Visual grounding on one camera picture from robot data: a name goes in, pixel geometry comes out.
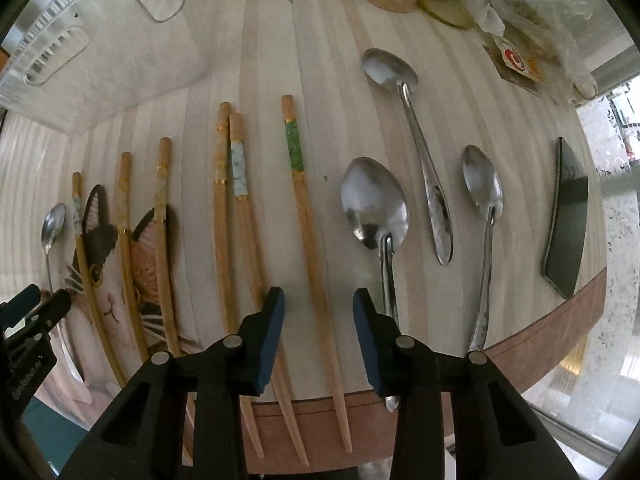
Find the long steel spoon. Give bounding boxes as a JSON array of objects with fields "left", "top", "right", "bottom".
[{"left": 361, "top": 48, "right": 454, "bottom": 266}]

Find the tea bag packet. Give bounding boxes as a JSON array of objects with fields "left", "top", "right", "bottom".
[{"left": 483, "top": 35, "right": 544, "bottom": 96}]

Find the dark flat rest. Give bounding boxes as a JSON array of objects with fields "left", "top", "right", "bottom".
[{"left": 541, "top": 136, "right": 589, "bottom": 299}]

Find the clear plastic utensil tray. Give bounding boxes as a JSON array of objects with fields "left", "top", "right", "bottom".
[{"left": 1, "top": 0, "right": 207, "bottom": 133}]

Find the chopstick cream band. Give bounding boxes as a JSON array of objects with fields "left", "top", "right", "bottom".
[{"left": 115, "top": 152, "right": 149, "bottom": 363}]

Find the slim steel spoon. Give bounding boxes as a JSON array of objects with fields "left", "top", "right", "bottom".
[{"left": 462, "top": 144, "right": 504, "bottom": 351}]

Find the striped cat print mat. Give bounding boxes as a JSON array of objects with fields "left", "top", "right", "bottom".
[{"left": 0, "top": 0, "right": 609, "bottom": 476}]

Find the chopstick yellow band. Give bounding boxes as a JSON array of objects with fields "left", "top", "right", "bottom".
[{"left": 154, "top": 136, "right": 180, "bottom": 356}]

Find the small spoon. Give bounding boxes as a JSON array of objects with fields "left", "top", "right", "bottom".
[{"left": 40, "top": 203, "right": 84, "bottom": 384}]

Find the large steel spoon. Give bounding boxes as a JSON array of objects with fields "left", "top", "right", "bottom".
[{"left": 341, "top": 157, "right": 409, "bottom": 412}]

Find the green round lid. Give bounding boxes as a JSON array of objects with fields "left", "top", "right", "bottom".
[{"left": 418, "top": 0, "right": 475, "bottom": 29}]

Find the chopstick pale blue band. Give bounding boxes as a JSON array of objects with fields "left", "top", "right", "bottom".
[{"left": 72, "top": 172, "right": 127, "bottom": 388}]

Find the chopstick green band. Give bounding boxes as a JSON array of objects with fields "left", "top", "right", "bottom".
[{"left": 281, "top": 94, "right": 354, "bottom": 453}]

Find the chopstick orange patterned band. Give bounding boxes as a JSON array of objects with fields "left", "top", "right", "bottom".
[{"left": 212, "top": 101, "right": 266, "bottom": 460}]

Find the chopstick light blue band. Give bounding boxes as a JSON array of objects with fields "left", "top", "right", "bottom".
[{"left": 229, "top": 112, "right": 310, "bottom": 467}]

